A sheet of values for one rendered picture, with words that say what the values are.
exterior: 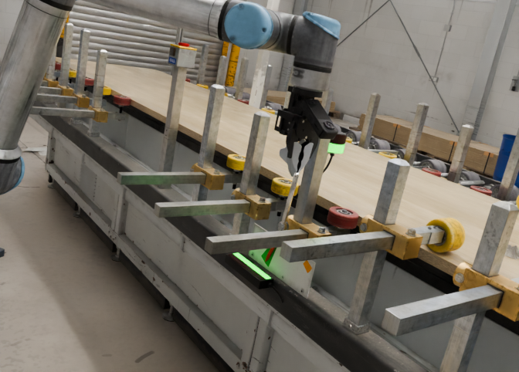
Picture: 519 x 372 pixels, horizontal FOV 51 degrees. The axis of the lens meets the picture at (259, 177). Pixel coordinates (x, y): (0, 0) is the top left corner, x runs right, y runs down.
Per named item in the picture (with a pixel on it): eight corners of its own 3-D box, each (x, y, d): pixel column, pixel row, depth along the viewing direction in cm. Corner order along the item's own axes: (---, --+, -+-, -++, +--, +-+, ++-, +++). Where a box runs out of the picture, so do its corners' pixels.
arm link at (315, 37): (304, 11, 129) (346, 19, 127) (293, 65, 132) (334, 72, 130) (296, 8, 120) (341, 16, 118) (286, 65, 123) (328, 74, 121)
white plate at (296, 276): (305, 299, 137) (313, 262, 134) (247, 255, 156) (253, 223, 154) (306, 299, 137) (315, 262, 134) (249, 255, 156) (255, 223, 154)
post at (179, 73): (159, 188, 200) (178, 66, 188) (154, 184, 203) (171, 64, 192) (171, 188, 202) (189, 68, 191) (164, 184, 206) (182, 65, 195)
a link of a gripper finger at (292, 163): (281, 170, 136) (288, 134, 133) (296, 177, 131) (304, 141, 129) (271, 170, 134) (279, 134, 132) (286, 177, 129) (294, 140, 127)
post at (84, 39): (73, 125, 275) (83, 28, 263) (71, 123, 278) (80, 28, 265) (79, 126, 277) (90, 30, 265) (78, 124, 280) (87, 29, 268)
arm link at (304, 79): (339, 75, 126) (308, 69, 120) (334, 96, 127) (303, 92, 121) (313, 68, 133) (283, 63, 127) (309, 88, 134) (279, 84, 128)
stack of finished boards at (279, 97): (334, 110, 1049) (336, 102, 1045) (238, 103, 888) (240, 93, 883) (306, 102, 1103) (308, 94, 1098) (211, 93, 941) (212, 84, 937)
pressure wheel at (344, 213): (334, 257, 141) (344, 216, 138) (314, 245, 147) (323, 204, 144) (355, 254, 146) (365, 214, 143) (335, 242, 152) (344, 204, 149)
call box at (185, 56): (176, 69, 187) (179, 45, 185) (167, 65, 192) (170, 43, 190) (193, 71, 191) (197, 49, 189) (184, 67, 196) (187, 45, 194)
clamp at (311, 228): (313, 254, 134) (317, 235, 133) (280, 232, 145) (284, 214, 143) (330, 251, 138) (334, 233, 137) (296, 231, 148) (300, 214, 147)
